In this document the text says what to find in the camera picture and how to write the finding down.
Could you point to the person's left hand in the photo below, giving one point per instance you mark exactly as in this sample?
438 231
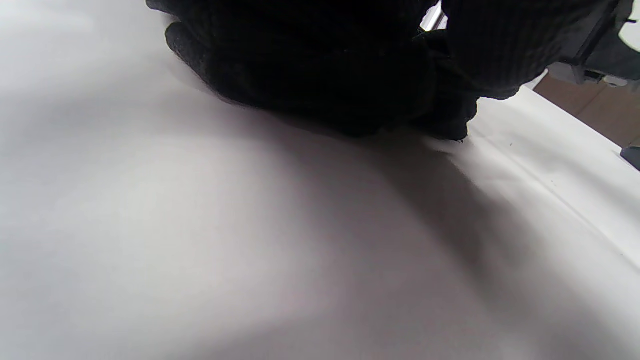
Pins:
300 60

